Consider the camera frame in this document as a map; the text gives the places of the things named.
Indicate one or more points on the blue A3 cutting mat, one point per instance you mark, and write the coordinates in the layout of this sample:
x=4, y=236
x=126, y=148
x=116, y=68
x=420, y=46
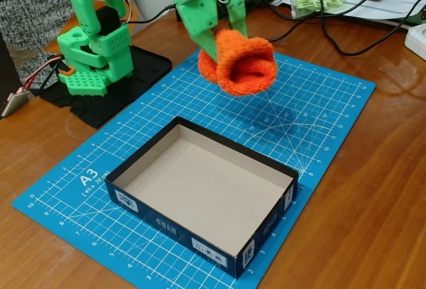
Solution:
x=233, y=119

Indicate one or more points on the green gripper black servo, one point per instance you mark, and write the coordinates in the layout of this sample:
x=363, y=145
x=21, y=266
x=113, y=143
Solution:
x=196, y=19

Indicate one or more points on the green 3D-printed robot arm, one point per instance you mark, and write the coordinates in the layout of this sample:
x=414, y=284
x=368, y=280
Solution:
x=90, y=19

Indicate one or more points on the grey patterned fabric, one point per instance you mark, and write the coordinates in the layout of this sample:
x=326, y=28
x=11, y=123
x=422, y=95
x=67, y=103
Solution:
x=33, y=19

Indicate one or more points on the large black power adapter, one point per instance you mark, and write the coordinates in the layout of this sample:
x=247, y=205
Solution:
x=253, y=1

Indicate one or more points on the orange clamp piece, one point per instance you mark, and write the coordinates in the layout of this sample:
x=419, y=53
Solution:
x=68, y=71

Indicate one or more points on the orange fuzzy sock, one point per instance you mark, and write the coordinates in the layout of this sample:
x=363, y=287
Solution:
x=248, y=66

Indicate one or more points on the small grey circuit board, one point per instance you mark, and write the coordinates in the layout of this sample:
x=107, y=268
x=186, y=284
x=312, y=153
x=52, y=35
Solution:
x=15, y=104

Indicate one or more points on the white papers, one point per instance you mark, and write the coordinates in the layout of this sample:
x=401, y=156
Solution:
x=372, y=9

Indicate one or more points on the white box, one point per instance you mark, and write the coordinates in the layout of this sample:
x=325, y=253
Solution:
x=416, y=41

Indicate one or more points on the black base mat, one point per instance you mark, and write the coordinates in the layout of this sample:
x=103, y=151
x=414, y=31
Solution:
x=133, y=82

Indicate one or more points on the dark blue cardboard box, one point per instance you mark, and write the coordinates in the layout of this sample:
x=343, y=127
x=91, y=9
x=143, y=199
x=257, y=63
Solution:
x=199, y=189

